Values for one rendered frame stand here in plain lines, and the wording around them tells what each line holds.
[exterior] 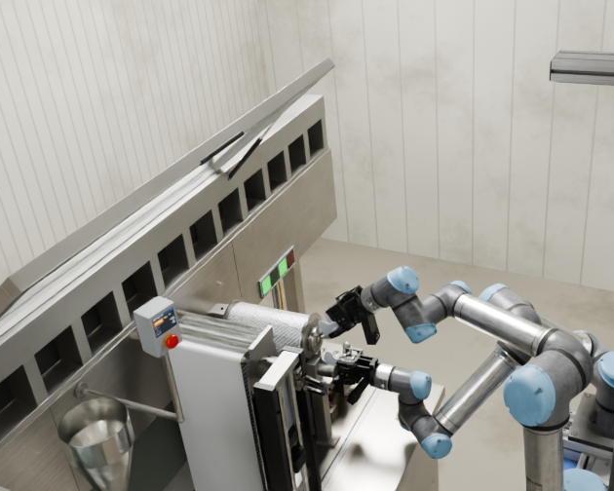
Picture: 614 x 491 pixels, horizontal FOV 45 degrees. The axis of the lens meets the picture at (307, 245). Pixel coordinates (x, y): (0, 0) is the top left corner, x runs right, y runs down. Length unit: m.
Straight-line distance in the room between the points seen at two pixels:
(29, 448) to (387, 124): 3.33
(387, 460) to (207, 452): 0.53
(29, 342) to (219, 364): 0.44
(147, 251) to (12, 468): 0.61
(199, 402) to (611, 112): 2.90
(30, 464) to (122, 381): 0.32
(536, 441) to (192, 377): 0.84
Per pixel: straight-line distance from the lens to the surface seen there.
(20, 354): 1.72
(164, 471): 2.27
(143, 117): 4.05
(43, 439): 1.84
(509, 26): 4.21
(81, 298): 1.82
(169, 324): 1.55
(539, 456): 1.80
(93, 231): 1.24
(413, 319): 1.91
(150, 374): 2.09
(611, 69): 1.71
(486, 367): 2.10
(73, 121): 3.71
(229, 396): 1.90
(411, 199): 4.78
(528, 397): 1.68
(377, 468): 2.24
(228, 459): 2.07
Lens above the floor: 2.51
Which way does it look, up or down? 29 degrees down
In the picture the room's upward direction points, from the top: 7 degrees counter-clockwise
